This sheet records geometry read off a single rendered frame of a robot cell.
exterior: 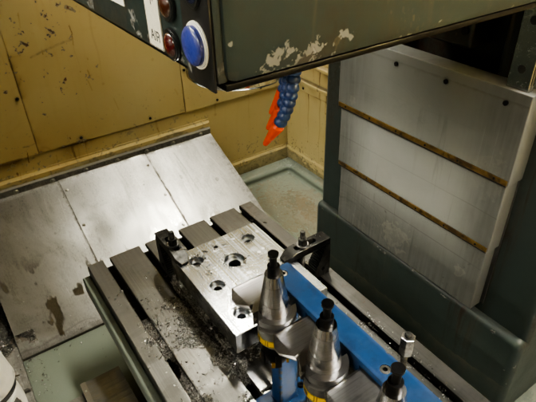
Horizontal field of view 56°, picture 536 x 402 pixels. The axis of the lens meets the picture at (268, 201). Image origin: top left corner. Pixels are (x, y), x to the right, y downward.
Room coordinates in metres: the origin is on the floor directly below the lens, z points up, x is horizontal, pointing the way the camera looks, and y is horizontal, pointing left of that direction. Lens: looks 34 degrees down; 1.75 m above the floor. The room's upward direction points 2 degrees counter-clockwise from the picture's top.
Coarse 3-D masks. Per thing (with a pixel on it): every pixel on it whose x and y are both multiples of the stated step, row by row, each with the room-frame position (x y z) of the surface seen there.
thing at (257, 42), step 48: (96, 0) 0.59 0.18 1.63; (240, 0) 0.37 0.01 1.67; (288, 0) 0.39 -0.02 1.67; (336, 0) 0.42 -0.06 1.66; (384, 0) 0.45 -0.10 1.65; (432, 0) 0.48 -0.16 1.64; (480, 0) 0.52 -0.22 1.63; (528, 0) 0.57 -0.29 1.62; (240, 48) 0.37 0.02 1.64; (288, 48) 0.39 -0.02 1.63; (336, 48) 0.42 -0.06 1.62; (384, 48) 0.46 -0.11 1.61
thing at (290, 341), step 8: (304, 320) 0.49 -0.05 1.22; (312, 320) 0.49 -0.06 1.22; (288, 328) 0.48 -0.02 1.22; (296, 328) 0.48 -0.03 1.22; (304, 328) 0.47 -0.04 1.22; (312, 328) 0.47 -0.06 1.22; (280, 336) 0.46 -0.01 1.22; (288, 336) 0.46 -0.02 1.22; (296, 336) 0.46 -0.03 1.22; (304, 336) 0.46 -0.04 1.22; (280, 344) 0.45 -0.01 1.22; (288, 344) 0.45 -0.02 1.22; (296, 344) 0.45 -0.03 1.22; (304, 344) 0.45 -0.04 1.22; (280, 352) 0.44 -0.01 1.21; (288, 352) 0.44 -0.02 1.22; (296, 352) 0.43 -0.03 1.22; (296, 360) 0.42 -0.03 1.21
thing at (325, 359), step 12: (336, 324) 0.41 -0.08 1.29; (312, 336) 0.42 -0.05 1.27; (324, 336) 0.40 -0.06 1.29; (336, 336) 0.40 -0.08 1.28; (312, 348) 0.41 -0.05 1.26; (324, 348) 0.40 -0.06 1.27; (336, 348) 0.40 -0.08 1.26; (312, 360) 0.40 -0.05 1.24; (324, 360) 0.39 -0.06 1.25; (336, 360) 0.40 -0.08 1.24; (324, 372) 0.39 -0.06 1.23
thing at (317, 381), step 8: (304, 352) 0.43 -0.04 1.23; (304, 360) 0.41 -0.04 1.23; (344, 360) 0.41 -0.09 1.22; (304, 368) 0.41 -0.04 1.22; (344, 368) 0.40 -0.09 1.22; (304, 376) 0.41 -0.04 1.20; (312, 376) 0.39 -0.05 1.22; (320, 376) 0.39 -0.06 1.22; (328, 376) 0.39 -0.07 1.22; (336, 376) 0.39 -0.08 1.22; (344, 376) 0.39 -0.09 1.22; (312, 384) 0.39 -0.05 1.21; (320, 384) 0.38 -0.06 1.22; (328, 384) 0.38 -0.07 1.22; (320, 392) 0.38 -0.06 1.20
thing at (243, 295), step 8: (248, 280) 0.58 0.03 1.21; (256, 280) 0.57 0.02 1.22; (232, 288) 0.56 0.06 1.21; (240, 288) 0.56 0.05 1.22; (248, 288) 0.56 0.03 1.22; (256, 288) 0.56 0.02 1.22; (232, 296) 0.54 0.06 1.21; (240, 296) 0.54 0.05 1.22; (248, 296) 0.54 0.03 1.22; (256, 296) 0.54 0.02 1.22; (240, 304) 0.53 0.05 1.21; (248, 304) 0.52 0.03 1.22
